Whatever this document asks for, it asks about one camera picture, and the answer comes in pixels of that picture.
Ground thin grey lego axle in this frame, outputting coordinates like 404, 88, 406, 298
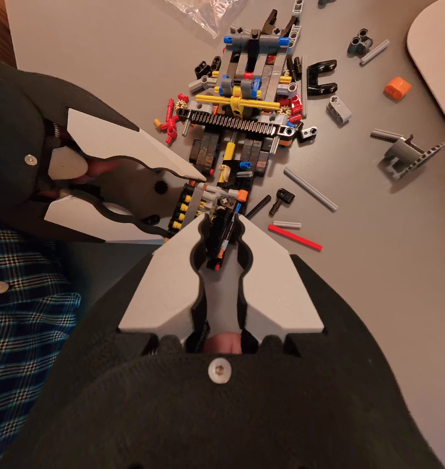
301, 55, 308, 118

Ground grey lego differential gear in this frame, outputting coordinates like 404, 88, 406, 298
371, 128, 445, 181

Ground grey lego liftarm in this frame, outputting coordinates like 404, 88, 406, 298
325, 96, 353, 125

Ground empty clear plastic bag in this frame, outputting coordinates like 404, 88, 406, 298
164, 0, 249, 40

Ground pile of small lego pieces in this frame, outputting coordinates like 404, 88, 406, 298
153, 55, 223, 144

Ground person's left hand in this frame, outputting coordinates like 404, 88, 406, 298
76, 159, 119, 185

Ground black lego bracket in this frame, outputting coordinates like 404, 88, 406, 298
306, 59, 339, 98

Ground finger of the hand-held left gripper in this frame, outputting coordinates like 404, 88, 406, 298
66, 107, 208, 182
44, 191, 173, 244

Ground yellow black lego engine block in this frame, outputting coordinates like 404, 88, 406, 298
164, 182, 252, 272

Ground black lego pin connector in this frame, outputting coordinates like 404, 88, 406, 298
269, 188, 296, 216

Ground grey lego connector pieces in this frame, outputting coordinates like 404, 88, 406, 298
347, 28, 391, 67

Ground person's plaid shirt torso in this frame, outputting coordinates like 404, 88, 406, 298
0, 220, 82, 442

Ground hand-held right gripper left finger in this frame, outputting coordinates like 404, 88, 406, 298
118, 213, 210, 352

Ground red lego axle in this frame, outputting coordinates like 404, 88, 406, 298
268, 224, 323, 252

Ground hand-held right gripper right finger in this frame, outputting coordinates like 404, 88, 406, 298
235, 213, 325, 352

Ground lego car chassis assembly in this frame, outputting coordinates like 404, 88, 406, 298
155, 9, 308, 184

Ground long grey lego axle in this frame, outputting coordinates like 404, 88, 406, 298
283, 167, 339, 213

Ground white rounded base board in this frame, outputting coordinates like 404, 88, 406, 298
407, 0, 445, 137

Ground orange lego piece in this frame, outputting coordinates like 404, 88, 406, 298
384, 76, 412, 100

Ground person's right hand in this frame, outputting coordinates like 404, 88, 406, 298
203, 331, 243, 354

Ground thick black lego axle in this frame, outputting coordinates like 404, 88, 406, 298
245, 194, 273, 220

